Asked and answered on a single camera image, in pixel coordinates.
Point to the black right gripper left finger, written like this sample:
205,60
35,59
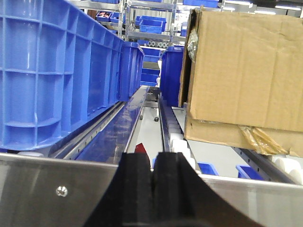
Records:
127,201

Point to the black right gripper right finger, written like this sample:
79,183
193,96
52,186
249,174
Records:
183,199

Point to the small blue bin below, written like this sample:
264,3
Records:
207,168

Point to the small blue bin right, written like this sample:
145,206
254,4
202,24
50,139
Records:
247,172

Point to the white conveyor rollers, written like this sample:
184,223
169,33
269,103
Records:
264,167

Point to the blue shelf bin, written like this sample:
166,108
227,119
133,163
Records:
151,26

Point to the red printed package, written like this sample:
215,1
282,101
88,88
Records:
139,148

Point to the brown cardboard box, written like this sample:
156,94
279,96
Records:
242,80

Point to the dark blue crate centre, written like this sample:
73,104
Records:
170,74

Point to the large blue plastic crate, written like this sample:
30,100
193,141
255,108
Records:
59,69

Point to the metal storage shelf rack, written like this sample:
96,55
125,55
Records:
127,15

